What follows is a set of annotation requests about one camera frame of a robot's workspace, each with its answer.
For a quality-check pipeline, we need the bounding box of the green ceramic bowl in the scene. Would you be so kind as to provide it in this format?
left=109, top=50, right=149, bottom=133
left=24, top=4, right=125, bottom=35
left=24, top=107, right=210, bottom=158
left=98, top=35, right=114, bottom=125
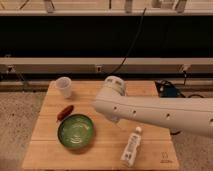
left=57, top=114, right=95, bottom=150

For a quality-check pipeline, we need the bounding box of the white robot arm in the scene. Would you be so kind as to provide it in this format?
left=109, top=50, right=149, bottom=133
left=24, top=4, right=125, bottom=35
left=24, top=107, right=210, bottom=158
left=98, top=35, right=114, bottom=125
left=93, top=76, right=213, bottom=138

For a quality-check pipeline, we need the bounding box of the clear plastic cup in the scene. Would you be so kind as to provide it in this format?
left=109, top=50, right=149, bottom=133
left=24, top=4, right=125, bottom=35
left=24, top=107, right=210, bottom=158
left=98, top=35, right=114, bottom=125
left=55, top=77, right=72, bottom=98

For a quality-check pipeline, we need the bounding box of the brown sausage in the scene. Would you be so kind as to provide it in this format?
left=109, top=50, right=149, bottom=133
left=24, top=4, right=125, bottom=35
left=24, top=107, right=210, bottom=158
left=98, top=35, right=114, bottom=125
left=57, top=105, right=74, bottom=121

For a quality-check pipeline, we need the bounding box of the blue black device on floor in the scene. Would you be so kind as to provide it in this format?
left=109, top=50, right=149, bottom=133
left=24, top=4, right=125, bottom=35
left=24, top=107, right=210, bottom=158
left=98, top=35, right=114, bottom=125
left=156, top=80, right=183, bottom=98

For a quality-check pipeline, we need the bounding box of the white plastic bottle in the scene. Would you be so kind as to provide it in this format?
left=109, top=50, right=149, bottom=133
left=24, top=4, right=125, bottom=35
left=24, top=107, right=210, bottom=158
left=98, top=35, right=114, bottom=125
left=120, top=127, right=142, bottom=167

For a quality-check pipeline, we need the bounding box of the white wall outlet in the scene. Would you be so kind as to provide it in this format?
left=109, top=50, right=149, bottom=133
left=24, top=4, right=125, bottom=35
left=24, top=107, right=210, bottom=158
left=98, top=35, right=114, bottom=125
left=96, top=66, right=102, bottom=73

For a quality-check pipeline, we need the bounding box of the black hanging cable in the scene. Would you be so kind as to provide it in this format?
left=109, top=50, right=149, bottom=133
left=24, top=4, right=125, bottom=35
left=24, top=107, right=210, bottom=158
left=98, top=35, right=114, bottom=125
left=110, top=7, right=148, bottom=75

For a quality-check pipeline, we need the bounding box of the right wall outlet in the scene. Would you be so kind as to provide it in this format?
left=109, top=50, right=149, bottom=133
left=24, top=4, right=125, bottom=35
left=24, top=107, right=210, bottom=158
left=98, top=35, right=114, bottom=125
left=180, top=64, right=191, bottom=73

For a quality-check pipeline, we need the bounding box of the left wall outlet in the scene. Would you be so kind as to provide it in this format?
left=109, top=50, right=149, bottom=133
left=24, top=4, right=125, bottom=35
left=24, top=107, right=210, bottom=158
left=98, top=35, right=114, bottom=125
left=7, top=65, right=14, bottom=74

